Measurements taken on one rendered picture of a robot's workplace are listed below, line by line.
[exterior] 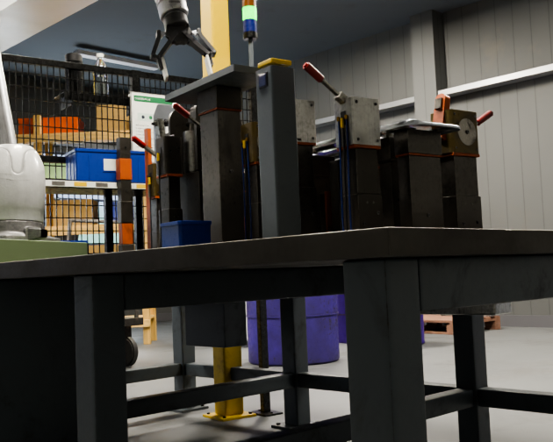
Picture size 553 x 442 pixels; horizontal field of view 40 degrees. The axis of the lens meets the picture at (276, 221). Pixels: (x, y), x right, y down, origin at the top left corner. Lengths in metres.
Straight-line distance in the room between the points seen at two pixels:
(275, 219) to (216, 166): 0.30
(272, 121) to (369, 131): 0.24
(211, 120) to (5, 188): 0.57
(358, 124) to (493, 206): 6.71
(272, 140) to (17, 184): 0.72
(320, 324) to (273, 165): 3.74
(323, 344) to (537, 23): 4.45
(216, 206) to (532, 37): 6.78
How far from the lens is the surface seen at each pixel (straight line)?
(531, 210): 8.31
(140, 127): 3.39
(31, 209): 2.16
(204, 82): 2.05
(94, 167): 3.07
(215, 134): 2.05
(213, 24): 3.75
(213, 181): 2.04
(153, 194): 2.73
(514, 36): 8.66
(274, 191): 1.81
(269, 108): 1.85
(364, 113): 1.88
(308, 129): 2.09
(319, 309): 5.49
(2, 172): 2.17
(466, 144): 2.12
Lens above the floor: 0.64
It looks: 4 degrees up
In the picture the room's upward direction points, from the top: 2 degrees counter-clockwise
